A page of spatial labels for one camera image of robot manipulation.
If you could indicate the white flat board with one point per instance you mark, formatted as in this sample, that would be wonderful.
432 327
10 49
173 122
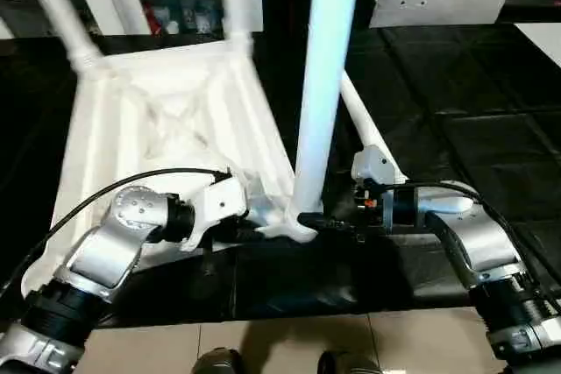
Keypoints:
543 41

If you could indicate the red bottle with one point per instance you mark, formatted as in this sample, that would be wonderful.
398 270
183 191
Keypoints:
151 21

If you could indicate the black work mat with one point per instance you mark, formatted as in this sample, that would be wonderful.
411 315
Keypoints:
460 107

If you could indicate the white leg with black mark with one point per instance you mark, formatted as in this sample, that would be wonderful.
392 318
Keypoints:
61 10

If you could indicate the small white jar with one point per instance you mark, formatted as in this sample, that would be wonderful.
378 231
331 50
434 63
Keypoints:
172 28
201 19

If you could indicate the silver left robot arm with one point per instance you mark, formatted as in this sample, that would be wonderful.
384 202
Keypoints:
105 251

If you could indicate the white plastic table top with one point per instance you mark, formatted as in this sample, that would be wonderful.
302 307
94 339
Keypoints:
131 129

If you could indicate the white plastic table leg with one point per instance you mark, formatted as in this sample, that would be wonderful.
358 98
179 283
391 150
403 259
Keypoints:
320 85
239 6
364 115

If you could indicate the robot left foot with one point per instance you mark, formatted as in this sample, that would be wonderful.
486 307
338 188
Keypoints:
217 362

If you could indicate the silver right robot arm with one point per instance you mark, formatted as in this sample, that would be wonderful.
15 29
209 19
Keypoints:
482 242

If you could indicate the black bar with red mark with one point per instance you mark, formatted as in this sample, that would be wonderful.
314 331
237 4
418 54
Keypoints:
530 2

